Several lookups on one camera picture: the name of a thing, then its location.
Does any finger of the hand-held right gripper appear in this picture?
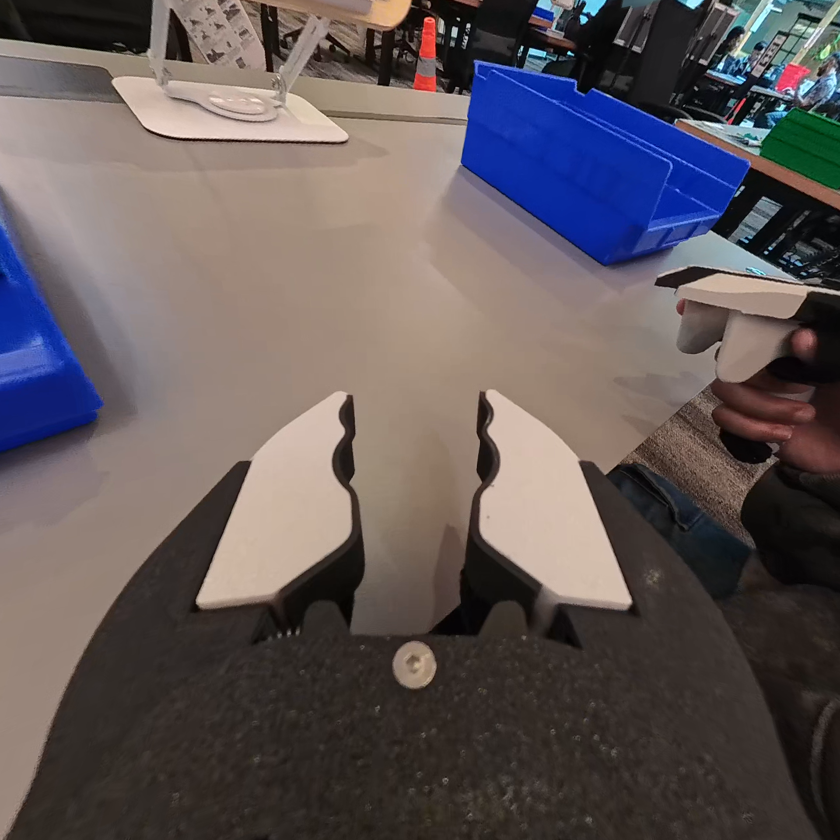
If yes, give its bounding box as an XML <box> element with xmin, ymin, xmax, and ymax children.
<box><xmin>676</xmin><ymin>273</ymin><xmax>818</xmax><ymax>385</ymax></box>
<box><xmin>655</xmin><ymin>266</ymin><xmax>811</xmax><ymax>357</ymax></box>

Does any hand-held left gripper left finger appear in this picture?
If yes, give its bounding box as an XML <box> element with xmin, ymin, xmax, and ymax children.
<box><xmin>196</xmin><ymin>392</ymin><xmax>365</xmax><ymax>613</ymax></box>

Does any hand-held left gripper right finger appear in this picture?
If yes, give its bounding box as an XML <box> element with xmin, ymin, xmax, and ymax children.
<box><xmin>462</xmin><ymin>390</ymin><xmax>634</xmax><ymax>634</ymax></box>

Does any blue plastic bin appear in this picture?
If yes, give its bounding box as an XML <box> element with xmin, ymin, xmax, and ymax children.
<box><xmin>461</xmin><ymin>60</ymin><xmax>751</xmax><ymax>266</ymax></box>
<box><xmin>0</xmin><ymin>190</ymin><xmax>105</xmax><ymax>454</ymax></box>

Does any grey desk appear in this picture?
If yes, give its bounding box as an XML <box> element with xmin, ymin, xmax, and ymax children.
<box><xmin>0</xmin><ymin>38</ymin><xmax>798</xmax><ymax>821</ymax></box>

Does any person's right hand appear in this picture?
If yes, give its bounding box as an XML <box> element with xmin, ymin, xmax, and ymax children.
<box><xmin>676</xmin><ymin>298</ymin><xmax>840</xmax><ymax>475</ymax></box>

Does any green plastic crate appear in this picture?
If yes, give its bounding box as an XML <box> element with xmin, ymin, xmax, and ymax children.
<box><xmin>761</xmin><ymin>108</ymin><xmax>840</xmax><ymax>191</ymax></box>

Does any wooden work table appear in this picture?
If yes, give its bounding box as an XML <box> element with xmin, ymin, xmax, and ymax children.
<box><xmin>676</xmin><ymin>118</ymin><xmax>840</xmax><ymax>214</ymax></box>

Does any orange traffic cone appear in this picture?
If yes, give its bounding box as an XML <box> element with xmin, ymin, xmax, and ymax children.
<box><xmin>412</xmin><ymin>17</ymin><xmax>440</xmax><ymax>93</ymax></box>

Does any wooden board document stand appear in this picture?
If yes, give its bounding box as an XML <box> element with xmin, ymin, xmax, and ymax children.
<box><xmin>112</xmin><ymin>0</ymin><xmax>413</xmax><ymax>144</ymax></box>

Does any newspaper sheet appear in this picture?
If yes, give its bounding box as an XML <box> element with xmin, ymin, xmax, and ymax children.
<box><xmin>174</xmin><ymin>0</ymin><xmax>261</xmax><ymax>70</ymax></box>

